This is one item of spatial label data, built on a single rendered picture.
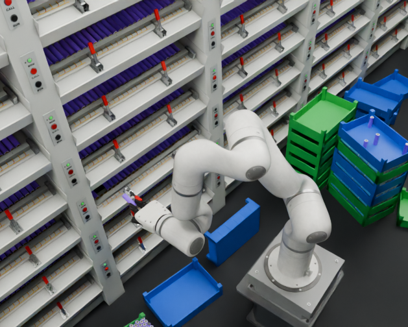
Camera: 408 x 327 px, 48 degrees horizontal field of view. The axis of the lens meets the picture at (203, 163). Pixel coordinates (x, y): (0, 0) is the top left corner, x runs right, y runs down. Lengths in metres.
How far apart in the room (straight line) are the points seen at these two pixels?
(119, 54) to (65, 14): 0.25
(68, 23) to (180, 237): 0.72
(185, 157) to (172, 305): 1.09
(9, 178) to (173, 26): 0.74
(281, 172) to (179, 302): 1.06
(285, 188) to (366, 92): 1.92
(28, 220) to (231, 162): 0.77
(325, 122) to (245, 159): 1.29
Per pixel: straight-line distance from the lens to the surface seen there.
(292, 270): 1.76
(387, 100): 3.17
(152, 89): 1.71
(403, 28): 3.79
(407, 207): 2.65
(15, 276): 1.79
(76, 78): 1.48
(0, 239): 1.64
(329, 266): 1.87
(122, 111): 1.64
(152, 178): 1.93
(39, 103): 1.41
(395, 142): 2.38
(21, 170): 1.53
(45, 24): 1.37
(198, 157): 1.22
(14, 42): 1.31
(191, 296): 2.21
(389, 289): 2.33
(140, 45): 1.59
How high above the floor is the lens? 1.94
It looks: 45 degrees down
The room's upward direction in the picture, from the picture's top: 4 degrees counter-clockwise
